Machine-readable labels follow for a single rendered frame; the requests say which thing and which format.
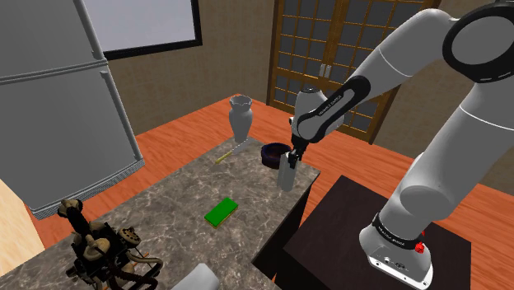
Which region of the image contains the dark purple bowl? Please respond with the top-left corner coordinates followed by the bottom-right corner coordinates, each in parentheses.
top-left (260, 142), bottom-right (292, 171)

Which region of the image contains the grey vase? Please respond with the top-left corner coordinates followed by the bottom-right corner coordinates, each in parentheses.
top-left (228, 94), bottom-right (255, 144)

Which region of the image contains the green and yellow sponge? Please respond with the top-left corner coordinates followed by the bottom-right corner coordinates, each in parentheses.
top-left (203, 196), bottom-right (239, 230)

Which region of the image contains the wooden lattice door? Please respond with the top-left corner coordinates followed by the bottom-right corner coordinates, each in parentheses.
top-left (266, 0), bottom-right (442, 145)

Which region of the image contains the dark robot stand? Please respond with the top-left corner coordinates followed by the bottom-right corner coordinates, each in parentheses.
top-left (273, 174), bottom-right (473, 290)

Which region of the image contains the marble kitchen island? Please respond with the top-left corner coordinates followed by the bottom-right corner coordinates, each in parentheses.
top-left (0, 136), bottom-right (321, 290)

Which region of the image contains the grey rounded object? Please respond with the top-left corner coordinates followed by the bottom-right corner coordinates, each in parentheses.
top-left (170, 262), bottom-right (221, 290)

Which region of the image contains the black framed window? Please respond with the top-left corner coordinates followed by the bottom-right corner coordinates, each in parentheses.
top-left (82, 0), bottom-right (203, 62)

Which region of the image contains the black and tan machine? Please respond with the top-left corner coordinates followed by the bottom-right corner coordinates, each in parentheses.
top-left (57, 199), bottom-right (165, 290)

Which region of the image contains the grey refrigerator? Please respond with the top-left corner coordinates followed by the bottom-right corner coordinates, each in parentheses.
top-left (0, 0), bottom-right (146, 221)

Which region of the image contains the knife with yellow handle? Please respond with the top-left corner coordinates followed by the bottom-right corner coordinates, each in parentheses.
top-left (214, 137), bottom-right (257, 165)

